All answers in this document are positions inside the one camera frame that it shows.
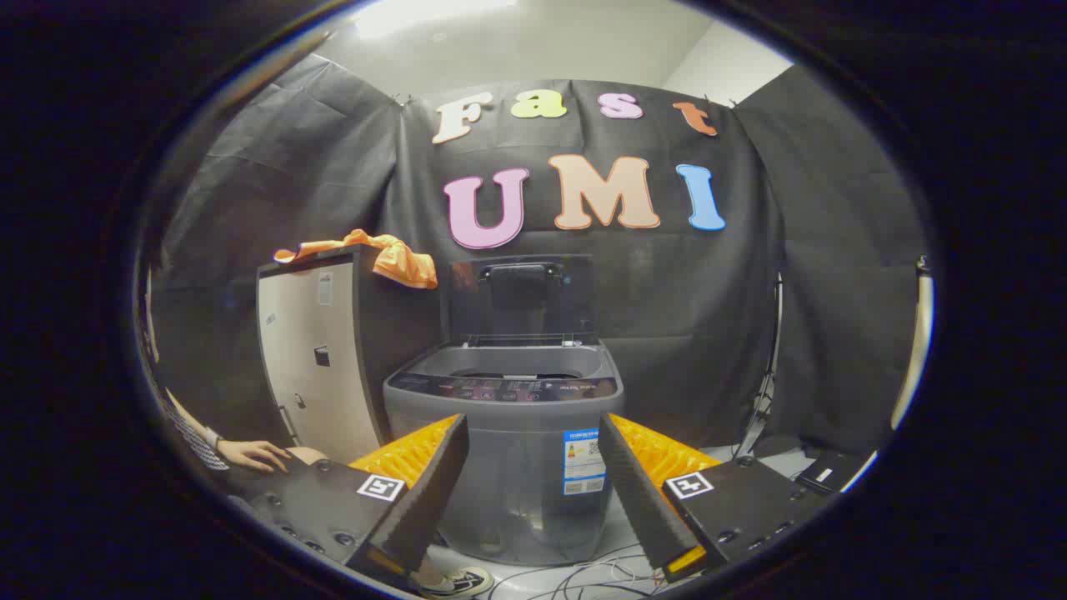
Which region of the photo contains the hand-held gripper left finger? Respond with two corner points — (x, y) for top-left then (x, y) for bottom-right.
(238, 414), (469, 594)

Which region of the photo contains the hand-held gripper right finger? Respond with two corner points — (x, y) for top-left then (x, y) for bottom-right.
(597, 414), (834, 584)

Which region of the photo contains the grey washing machine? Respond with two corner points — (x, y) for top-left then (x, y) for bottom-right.
(383, 338), (626, 568)

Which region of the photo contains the dark glass washing machine lid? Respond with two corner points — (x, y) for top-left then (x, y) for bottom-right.
(450, 254), (599, 346)

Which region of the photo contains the orange garment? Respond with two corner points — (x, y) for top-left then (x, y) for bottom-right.
(273, 229), (438, 290)

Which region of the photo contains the person's sneaker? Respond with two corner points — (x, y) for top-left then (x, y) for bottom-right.
(417, 565), (494, 598)

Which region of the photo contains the black light stand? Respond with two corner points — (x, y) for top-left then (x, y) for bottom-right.
(734, 275), (784, 459)

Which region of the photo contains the dark cabinet with beige door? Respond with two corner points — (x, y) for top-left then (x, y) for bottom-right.
(256, 244), (443, 466)

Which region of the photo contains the black box with white label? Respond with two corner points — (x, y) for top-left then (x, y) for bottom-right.
(796, 450), (873, 495)

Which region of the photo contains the black backdrop cloth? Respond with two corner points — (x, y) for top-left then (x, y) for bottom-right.
(150, 54), (930, 459)

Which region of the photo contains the tangle of floor cables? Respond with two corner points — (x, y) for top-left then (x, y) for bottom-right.
(488, 542), (668, 600)

